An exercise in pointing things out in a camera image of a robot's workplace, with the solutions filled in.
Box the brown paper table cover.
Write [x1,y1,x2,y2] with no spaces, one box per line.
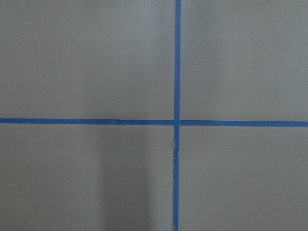
[0,0,308,231]

